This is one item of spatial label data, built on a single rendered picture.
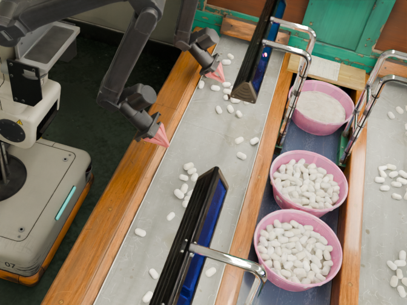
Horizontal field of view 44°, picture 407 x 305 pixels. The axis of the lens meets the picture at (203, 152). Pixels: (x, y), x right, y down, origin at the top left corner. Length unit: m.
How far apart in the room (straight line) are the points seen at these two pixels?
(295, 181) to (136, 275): 0.64
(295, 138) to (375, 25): 0.58
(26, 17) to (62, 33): 0.40
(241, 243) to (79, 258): 0.46
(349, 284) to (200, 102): 0.87
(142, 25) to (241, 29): 1.08
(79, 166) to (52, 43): 0.79
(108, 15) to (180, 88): 1.54
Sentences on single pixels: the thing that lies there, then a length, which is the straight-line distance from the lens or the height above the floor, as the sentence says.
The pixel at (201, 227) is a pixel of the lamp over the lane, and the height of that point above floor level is 1.10.
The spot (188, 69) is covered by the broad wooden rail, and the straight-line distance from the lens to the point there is 2.03.
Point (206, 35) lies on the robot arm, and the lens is 1.85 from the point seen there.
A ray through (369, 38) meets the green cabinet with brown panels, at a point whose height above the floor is 0.92.
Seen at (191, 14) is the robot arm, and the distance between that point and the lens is 1.78.
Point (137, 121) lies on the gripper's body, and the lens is 1.50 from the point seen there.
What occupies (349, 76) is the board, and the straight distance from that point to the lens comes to 2.23.
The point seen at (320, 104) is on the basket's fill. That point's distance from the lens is 2.08.
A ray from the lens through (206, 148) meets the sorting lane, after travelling 1.74.
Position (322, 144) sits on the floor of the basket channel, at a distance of 2.00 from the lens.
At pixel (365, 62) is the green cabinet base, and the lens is 2.29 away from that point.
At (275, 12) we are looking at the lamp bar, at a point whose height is 1.10.
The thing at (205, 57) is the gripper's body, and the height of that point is 0.88.
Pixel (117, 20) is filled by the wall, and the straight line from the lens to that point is 3.38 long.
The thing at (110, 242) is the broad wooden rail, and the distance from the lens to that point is 1.44.
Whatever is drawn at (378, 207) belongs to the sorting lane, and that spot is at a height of 0.74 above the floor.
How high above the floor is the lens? 1.97
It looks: 45 degrees down
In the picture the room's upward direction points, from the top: 12 degrees clockwise
